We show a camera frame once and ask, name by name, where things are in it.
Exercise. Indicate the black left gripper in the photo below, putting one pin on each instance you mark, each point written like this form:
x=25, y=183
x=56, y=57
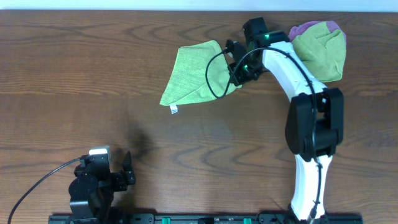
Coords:
x=117, y=179

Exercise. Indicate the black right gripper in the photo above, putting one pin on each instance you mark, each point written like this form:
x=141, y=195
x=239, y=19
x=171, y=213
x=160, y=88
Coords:
x=237, y=77

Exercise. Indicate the light green microfiber cloth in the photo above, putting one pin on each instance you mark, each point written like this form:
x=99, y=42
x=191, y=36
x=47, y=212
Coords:
x=200, y=74

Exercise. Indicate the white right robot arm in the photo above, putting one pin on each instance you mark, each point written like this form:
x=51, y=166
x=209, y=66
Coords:
x=314, y=124

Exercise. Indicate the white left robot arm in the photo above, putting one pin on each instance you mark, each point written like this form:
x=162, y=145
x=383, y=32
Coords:
x=92, y=192

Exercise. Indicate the olive green folded cloth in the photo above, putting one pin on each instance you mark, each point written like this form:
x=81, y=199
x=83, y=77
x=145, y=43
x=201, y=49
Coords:
x=323, y=54

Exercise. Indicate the purple cloth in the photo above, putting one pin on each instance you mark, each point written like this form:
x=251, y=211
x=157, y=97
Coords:
x=331, y=26

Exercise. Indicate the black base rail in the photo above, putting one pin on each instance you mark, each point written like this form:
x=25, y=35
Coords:
x=262, y=218

